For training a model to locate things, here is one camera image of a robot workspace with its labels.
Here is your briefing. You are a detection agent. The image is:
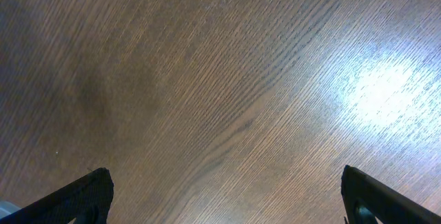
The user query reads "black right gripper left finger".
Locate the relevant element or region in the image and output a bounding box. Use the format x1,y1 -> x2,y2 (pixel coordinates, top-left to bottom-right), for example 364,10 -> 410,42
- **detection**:
1,167 -> 114,224

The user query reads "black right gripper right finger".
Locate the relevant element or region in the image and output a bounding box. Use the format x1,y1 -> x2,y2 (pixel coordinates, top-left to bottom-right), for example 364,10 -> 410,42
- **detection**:
341,165 -> 440,224

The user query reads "clear plastic storage bin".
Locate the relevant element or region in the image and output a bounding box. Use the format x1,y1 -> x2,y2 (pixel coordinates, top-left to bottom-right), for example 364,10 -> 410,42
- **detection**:
0,201 -> 21,218

